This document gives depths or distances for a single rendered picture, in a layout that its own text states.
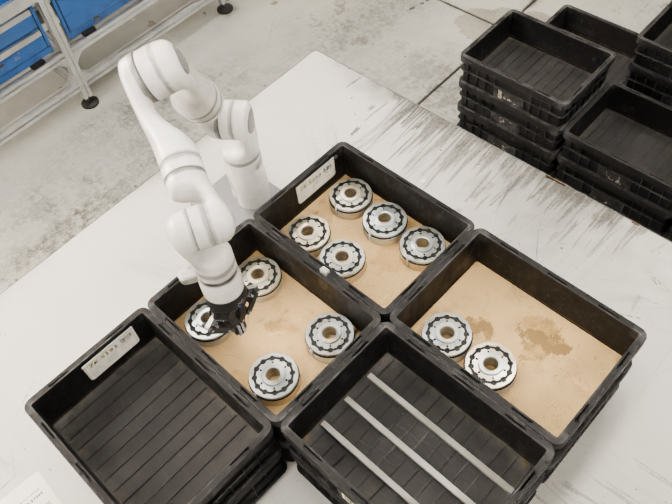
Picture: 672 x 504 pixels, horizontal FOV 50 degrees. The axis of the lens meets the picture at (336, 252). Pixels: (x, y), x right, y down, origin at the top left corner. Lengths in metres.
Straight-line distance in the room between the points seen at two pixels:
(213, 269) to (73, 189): 2.02
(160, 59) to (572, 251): 1.07
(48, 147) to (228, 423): 2.12
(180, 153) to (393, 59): 2.28
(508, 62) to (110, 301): 1.54
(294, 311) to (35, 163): 1.98
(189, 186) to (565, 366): 0.82
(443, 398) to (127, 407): 0.64
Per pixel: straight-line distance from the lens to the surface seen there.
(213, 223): 1.12
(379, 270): 1.62
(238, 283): 1.25
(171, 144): 1.20
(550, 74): 2.59
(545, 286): 1.55
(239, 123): 1.66
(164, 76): 1.29
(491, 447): 1.45
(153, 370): 1.59
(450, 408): 1.47
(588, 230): 1.89
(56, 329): 1.89
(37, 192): 3.23
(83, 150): 3.31
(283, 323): 1.57
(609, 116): 2.64
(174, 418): 1.53
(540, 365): 1.53
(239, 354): 1.55
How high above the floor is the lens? 2.18
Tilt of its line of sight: 54 degrees down
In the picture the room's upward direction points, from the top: 8 degrees counter-clockwise
